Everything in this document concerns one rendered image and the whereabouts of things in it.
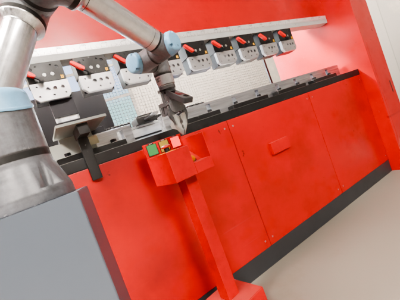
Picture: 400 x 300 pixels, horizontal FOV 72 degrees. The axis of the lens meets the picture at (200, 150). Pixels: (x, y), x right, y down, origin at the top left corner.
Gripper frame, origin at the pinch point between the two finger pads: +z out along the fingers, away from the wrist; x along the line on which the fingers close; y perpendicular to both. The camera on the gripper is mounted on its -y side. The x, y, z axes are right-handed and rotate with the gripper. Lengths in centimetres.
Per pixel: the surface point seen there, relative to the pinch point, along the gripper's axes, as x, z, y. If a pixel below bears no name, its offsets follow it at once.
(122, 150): 19.7, 0.1, 20.1
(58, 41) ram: 24, -54, 37
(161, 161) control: 15.3, 8.1, -1.1
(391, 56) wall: -320, -5, 5
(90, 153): 32.7, -2.7, 20.1
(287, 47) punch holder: -122, -33, 15
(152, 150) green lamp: 11.8, 3.5, 9.6
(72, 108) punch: 28, -25, 38
